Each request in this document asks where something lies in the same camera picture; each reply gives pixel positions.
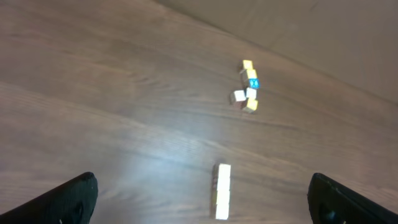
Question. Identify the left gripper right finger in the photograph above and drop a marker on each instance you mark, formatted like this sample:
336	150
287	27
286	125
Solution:
333	203

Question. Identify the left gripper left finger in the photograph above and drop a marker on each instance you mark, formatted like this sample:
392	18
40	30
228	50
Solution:
72	202

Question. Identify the blue pictogram block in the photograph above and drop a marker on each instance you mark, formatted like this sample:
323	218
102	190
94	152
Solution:
222	171

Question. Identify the blue X block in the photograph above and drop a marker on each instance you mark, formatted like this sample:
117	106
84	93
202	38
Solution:
253	83

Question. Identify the white patterned block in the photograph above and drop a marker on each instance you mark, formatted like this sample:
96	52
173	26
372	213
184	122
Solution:
251	93

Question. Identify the white block red side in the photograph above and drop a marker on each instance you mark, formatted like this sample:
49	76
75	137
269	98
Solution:
237	98

